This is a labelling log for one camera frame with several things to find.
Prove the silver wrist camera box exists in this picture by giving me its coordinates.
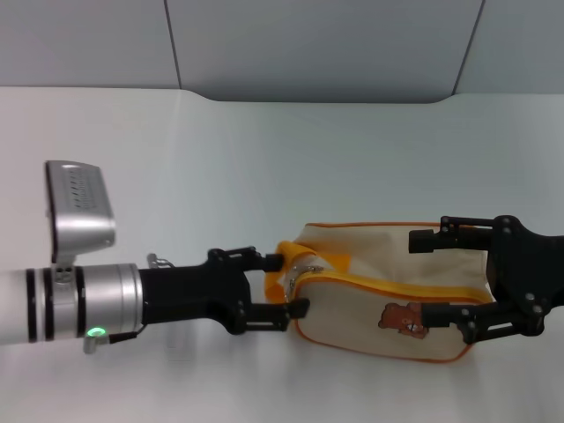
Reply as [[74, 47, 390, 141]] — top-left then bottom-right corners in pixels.
[[43, 160, 117, 266]]

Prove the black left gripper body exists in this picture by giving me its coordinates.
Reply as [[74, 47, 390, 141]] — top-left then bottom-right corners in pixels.
[[138, 258, 253, 328]]

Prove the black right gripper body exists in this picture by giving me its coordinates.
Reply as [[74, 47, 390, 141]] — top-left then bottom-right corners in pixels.
[[483, 214, 564, 338]]

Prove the silver connector with black cable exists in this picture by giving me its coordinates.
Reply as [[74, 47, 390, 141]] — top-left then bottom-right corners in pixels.
[[83, 324, 143, 354]]

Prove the beige bear food bag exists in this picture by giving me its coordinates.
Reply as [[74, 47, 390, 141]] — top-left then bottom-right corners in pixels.
[[263, 221, 498, 365]]

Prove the silver connector plug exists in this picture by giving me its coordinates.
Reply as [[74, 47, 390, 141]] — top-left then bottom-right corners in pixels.
[[146, 252, 174, 270]]

